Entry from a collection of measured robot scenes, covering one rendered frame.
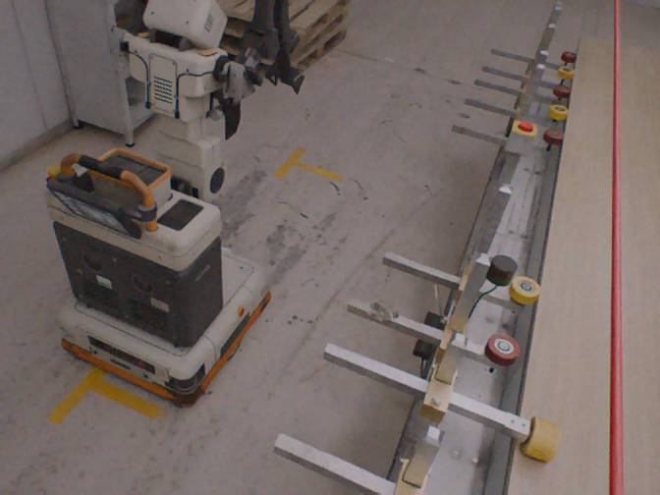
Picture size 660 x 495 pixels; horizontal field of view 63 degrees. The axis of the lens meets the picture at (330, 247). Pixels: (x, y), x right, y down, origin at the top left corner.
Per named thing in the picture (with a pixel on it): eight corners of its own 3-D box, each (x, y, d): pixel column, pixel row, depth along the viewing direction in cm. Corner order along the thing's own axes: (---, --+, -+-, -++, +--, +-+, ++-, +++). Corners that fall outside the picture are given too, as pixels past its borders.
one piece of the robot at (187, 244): (191, 375, 205) (172, 199, 150) (75, 321, 217) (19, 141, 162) (237, 315, 229) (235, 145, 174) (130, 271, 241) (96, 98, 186)
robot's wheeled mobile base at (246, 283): (192, 415, 207) (187, 377, 191) (59, 352, 222) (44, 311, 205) (273, 301, 255) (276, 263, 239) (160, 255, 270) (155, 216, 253)
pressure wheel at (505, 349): (472, 376, 141) (486, 350, 134) (478, 355, 147) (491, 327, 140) (503, 388, 140) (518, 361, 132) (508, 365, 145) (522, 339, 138)
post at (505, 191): (452, 309, 173) (499, 187, 141) (454, 302, 175) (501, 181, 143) (463, 313, 172) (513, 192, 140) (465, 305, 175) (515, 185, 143)
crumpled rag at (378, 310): (362, 315, 145) (364, 309, 143) (371, 299, 149) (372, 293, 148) (394, 327, 143) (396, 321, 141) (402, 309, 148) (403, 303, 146)
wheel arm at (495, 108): (463, 105, 258) (465, 97, 255) (464, 103, 260) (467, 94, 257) (555, 132, 248) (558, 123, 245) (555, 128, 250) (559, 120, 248)
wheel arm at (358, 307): (345, 313, 150) (347, 302, 147) (349, 305, 152) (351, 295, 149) (500, 373, 140) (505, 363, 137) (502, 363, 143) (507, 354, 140)
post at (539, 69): (498, 166, 246) (536, 65, 214) (499, 163, 249) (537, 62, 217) (506, 169, 245) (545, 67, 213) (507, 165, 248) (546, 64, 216)
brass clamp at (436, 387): (415, 414, 117) (420, 402, 114) (430, 367, 127) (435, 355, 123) (442, 425, 116) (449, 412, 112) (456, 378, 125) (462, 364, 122)
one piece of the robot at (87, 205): (158, 253, 171) (130, 219, 151) (69, 217, 179) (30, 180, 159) (176, 224, 175) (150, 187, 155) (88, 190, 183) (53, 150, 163)
